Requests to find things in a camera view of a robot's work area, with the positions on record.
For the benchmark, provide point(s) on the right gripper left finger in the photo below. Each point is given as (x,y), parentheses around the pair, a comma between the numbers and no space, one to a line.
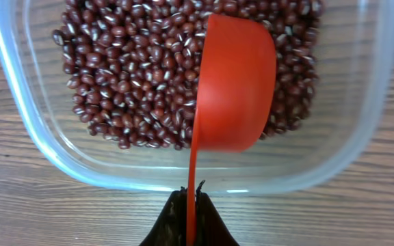
(170,226)

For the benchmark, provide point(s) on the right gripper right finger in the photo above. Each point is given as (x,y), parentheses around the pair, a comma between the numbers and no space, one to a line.
(210,228)

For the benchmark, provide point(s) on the red measuring scoop blue handle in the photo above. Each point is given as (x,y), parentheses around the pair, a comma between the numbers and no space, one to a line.
(235,90)

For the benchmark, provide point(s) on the red adzuki beans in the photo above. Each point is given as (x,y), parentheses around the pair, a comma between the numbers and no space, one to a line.
(134,65)

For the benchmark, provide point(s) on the clear plastic container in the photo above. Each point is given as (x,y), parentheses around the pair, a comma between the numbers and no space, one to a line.
(355,55)

